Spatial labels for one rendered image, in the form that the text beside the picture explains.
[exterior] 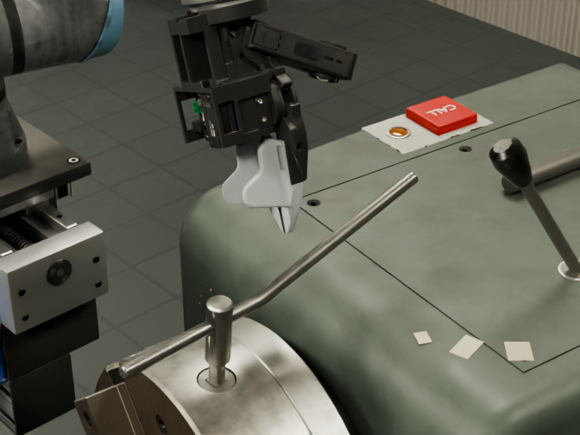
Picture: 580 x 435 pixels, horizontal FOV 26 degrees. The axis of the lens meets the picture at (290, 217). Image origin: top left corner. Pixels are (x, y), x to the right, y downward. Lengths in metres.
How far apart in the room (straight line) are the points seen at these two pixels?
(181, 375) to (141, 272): 2.37
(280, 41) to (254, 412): 0.32
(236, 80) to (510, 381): 0.34
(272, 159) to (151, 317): 2.21
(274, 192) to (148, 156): 2.93
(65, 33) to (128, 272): 1.98
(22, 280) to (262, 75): 0.52
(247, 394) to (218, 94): 0.26
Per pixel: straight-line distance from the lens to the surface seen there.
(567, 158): 1.37
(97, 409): 1.15
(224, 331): 1.04
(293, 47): 1.10
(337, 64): 1.13
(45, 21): 1.52
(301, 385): 1.10
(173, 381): 1.09
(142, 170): 3.95
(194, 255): 1.31
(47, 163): 1.59
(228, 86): 1.06
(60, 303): 1.54
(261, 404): 1.08
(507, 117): 1.49
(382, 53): 4.74
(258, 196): 1.09
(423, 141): 1.42
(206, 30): 1.07
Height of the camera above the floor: 1.92
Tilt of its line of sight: 31 degrees down
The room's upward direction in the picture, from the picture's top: straight up
